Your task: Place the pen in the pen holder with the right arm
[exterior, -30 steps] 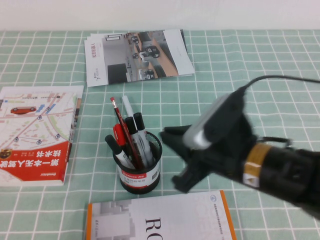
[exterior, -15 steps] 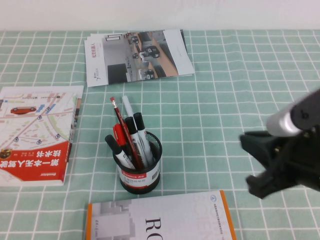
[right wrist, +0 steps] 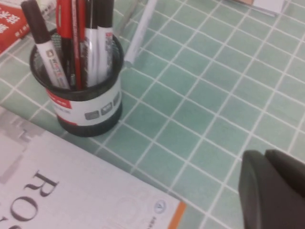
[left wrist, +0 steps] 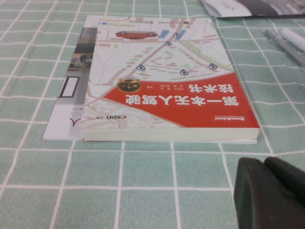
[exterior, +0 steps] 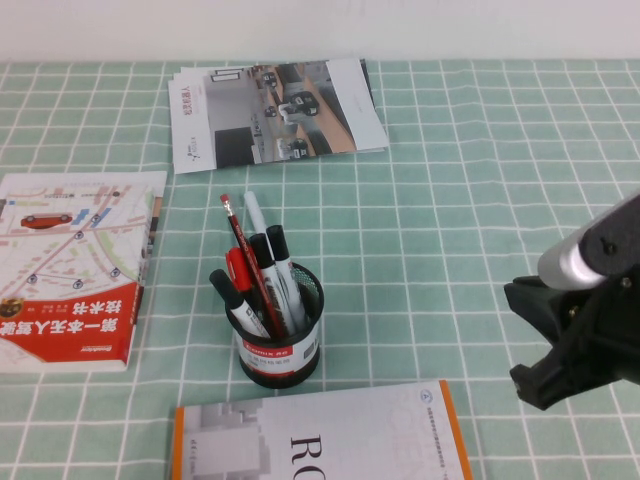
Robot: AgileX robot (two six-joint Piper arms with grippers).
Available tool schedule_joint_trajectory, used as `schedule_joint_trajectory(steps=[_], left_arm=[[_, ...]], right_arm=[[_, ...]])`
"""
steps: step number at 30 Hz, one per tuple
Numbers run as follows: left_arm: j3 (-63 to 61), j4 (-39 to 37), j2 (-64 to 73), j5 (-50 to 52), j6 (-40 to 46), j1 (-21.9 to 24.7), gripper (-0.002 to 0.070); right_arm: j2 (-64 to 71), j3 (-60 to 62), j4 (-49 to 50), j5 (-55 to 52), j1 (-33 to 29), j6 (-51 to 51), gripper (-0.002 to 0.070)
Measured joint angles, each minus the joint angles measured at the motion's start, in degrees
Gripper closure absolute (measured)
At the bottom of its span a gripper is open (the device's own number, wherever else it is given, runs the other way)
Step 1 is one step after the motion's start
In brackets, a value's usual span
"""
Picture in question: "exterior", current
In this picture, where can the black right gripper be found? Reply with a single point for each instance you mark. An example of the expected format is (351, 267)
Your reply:
(610, 330)

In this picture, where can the red pencil with eraser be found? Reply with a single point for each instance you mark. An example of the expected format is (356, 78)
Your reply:
(240, 235)

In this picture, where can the black mesh pen holder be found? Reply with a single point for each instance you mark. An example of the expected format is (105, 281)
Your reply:
(280, 365)

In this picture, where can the red pen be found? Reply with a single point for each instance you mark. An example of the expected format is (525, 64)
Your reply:
(237, 267)

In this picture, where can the white pen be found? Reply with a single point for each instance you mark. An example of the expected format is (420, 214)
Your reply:
(254, 207)

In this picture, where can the white book with orange edge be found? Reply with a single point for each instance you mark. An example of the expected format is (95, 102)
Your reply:
(350, 430)

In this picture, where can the white brochure underneath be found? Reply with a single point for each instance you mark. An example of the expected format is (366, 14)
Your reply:
(383, 142)

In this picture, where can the brochure with office photo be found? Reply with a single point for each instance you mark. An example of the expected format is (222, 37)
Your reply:
(240, 115)

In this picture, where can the red map cover book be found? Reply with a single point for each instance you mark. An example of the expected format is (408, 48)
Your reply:
(75, 250)

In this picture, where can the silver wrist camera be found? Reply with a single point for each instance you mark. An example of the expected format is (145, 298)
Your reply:
(565, 265)

